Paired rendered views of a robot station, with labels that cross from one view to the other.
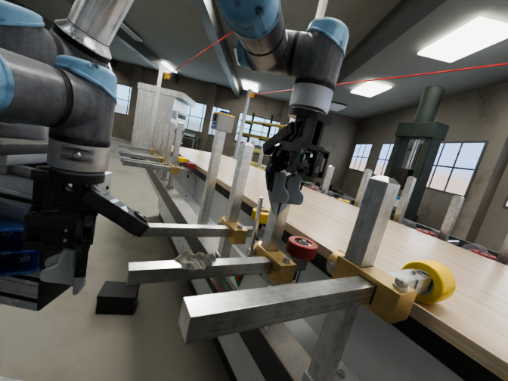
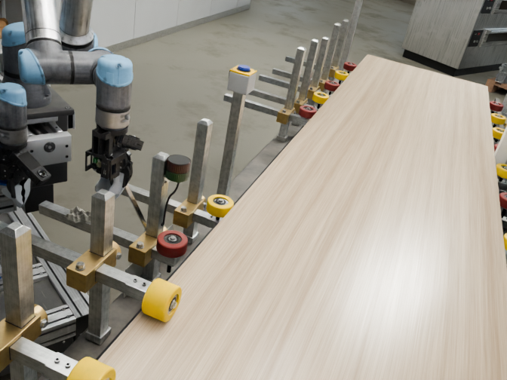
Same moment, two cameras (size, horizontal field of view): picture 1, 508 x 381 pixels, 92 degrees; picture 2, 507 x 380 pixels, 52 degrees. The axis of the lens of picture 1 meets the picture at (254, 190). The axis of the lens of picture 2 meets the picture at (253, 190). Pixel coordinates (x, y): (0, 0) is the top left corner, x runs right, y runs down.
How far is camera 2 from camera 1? 1.25 m
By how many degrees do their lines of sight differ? 48
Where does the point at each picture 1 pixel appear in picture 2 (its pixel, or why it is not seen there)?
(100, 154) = (13, 135)
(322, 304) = (34, 249)
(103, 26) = (72, 26)
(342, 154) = not seen: outside the picture
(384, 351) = not seen: hidden behind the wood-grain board
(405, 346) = not seen: hidden behind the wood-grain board
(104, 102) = (10, 108)
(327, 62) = (99, 93)
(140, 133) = (428, 9)
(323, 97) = (101, 117)
